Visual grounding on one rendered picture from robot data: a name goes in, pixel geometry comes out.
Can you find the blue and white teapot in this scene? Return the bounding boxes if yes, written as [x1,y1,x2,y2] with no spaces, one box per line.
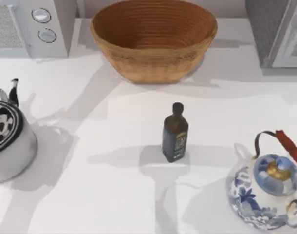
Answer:
[226,130,297,231]

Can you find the silver metal kettle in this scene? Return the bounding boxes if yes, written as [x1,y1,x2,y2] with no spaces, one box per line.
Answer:
[0,78,38,184]

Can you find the grey cabinet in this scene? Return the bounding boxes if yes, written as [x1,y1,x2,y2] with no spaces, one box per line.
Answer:
[244,0,297,69]

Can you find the round microwave knob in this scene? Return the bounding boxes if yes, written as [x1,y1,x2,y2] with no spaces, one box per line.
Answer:
[31,7,52,24]
[37,28,57,43]

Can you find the dark glass bottle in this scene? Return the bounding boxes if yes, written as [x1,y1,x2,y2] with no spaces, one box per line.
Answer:
[162,102,189,163]

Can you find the brown woven basket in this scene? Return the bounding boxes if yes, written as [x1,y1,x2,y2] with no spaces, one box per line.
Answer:
[90,0,218,85]

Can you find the pale microwave oven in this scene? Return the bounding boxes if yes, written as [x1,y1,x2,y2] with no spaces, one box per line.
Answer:
[0,0,77,59]

